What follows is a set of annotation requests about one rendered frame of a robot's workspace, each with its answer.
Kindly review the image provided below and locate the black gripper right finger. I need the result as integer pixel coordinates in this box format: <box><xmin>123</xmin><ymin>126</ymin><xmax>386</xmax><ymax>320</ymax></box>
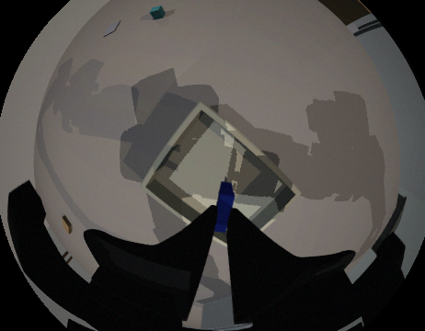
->
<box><xmin>226</xmin><ymin>209</ymin><xmax>356</xmax><ymax>325</ymax></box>

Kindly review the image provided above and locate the small teal block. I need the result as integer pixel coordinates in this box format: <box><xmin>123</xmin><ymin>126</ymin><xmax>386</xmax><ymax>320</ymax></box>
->
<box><xmin>150</xmin><ymin>6</ymin><xmax>165</xmax><ymax>19</ymax></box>

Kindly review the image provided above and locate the small brown block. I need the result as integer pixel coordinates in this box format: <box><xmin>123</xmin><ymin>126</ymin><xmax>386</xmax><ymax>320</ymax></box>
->
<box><xmin>62</xmin><ymin>216</ymin><xmax>72</xmax><ymax>234</ymax></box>

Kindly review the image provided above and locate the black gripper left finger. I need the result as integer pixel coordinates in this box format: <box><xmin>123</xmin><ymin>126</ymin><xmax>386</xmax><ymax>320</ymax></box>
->
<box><xmin>84</xmin><ymin>205</ymin><xmax>217</xmax><ymax>321</ymax></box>

